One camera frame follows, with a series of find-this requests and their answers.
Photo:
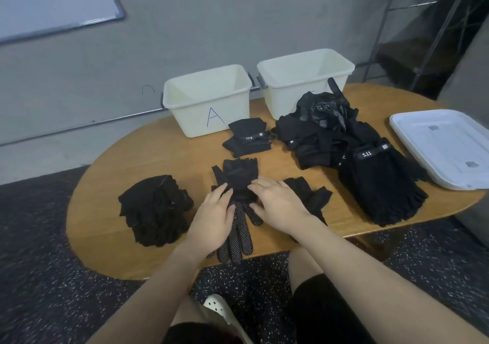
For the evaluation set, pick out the white plastic bin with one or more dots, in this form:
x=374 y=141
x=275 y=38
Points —
x=195 y=114
x=286 y=91

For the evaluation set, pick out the black fingerless glove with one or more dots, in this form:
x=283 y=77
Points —
x=238 y=173
x=382 y=183
x=374 y=168
x=390 y=164
x=405 y=187
x=397 y=206
x=367 y=195
x=313 y=198

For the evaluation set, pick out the person's right hand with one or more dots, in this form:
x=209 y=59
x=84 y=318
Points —
x=281 y=205

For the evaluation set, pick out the person's black shorts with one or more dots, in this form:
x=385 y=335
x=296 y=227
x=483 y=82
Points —
x=328 y=313

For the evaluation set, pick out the person's left white shoe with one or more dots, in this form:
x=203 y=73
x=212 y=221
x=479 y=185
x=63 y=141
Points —
x=221 y=313

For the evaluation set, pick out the metal rack frame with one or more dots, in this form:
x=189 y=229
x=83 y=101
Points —
x=428 y=34

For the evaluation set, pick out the white flat tray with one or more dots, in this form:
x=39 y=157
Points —
x=447 y=145

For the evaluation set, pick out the person's left leg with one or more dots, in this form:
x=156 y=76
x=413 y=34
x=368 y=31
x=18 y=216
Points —
x=191 y=309

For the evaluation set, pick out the person's left hand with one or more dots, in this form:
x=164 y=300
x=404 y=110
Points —
x=210 y=225

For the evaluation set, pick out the grey wall pipe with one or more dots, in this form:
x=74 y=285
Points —
x=76 y=126

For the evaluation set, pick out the whiteboard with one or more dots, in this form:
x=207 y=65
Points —
x=46 y=0

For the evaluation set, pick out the stack of black gloves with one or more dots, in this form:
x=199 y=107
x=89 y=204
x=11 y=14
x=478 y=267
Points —
x=134 y=202

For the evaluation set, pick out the person's right forearm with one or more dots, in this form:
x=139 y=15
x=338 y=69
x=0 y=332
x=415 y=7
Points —
x=382 y=286

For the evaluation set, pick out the pile of black gloves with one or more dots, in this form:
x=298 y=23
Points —
x=145 y=202
x=313 y=133

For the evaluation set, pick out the person's left forearm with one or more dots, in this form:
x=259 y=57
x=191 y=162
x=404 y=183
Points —
x=153 y=302

